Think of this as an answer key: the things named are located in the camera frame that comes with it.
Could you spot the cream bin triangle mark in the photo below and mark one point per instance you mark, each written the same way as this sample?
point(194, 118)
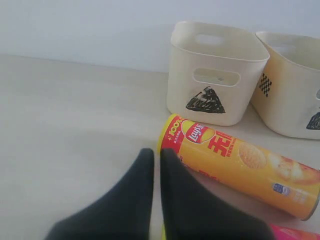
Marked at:
point(213, 72)

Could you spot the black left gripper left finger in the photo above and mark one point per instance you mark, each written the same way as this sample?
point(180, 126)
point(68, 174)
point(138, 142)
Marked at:
point(123, 213)

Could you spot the pink Lays chips can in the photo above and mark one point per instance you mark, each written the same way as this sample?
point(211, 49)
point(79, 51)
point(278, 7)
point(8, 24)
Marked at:
point(285, 233)

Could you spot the yellow Lays chips can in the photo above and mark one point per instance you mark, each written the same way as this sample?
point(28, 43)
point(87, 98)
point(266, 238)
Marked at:
point(255, 171)

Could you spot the cream bin square mark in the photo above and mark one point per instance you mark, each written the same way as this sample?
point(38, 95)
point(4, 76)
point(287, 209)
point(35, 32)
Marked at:
point(287, 95)

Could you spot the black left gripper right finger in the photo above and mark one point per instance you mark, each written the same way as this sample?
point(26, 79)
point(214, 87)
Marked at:
point(191, 212)

